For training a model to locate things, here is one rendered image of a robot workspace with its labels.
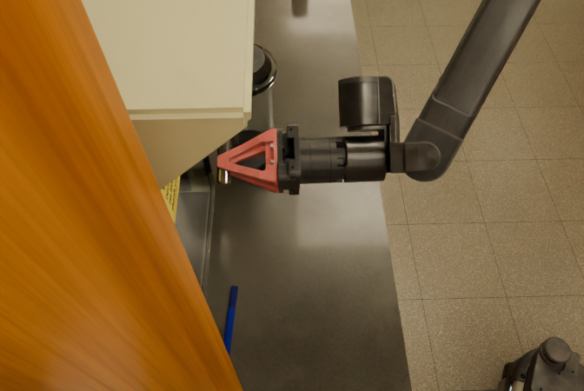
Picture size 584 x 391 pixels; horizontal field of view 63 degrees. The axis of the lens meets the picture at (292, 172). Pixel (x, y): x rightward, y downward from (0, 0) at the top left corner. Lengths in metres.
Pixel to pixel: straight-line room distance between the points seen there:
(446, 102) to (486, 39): 0.08
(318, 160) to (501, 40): 0.24
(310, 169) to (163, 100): 0.37
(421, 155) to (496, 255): 1.46
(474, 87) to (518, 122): 1.87
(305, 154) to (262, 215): 0.29
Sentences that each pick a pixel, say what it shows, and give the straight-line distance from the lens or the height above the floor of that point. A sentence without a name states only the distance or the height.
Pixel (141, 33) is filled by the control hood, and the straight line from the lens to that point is 0.24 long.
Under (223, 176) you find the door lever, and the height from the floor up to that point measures 1.18.
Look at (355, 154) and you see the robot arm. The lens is 0.57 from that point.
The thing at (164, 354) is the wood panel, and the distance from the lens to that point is 0.22.
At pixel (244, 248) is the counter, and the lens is 0.80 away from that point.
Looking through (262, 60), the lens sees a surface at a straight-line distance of 0.72.
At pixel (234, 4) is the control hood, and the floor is 1.51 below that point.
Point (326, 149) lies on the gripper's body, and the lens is 0.57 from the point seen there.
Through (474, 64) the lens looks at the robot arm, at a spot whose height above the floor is 1.29.
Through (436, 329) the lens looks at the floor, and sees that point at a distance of 1.80.
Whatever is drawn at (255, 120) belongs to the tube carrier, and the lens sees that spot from 0.76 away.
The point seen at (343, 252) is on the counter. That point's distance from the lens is 0.80.
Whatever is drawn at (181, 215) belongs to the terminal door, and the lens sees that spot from 0.55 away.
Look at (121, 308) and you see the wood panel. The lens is 0.17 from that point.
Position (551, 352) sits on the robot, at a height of 0.32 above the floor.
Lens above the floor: 1.66
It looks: 55 degrees down
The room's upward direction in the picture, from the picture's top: straight up
